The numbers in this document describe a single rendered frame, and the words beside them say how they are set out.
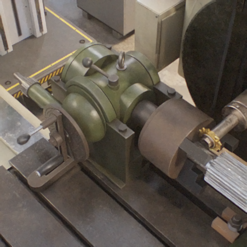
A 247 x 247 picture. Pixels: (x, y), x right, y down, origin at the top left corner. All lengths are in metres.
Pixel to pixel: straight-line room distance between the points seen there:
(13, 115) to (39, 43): 1.07
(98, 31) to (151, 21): 2.10
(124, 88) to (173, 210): 0.38
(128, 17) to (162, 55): 1.81
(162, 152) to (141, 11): 0.51
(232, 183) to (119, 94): 0.39
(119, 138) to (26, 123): 0.77
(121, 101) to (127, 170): 0.21
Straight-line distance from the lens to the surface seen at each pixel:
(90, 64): 1.25
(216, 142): 1.13
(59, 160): 1.33
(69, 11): 3.76
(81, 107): 1.24
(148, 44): 1.52
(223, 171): 1.15
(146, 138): 1.18
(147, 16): 1.46
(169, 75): 3.18
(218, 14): 1.25
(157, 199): 1.36
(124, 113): 1.25
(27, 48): 2.93
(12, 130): 1.92
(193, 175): 1.23
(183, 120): 1.15
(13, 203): 1.39
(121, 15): 3.29
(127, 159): 1.28
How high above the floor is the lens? 2.16
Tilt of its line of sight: 49 degrees down
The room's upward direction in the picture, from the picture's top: straight up
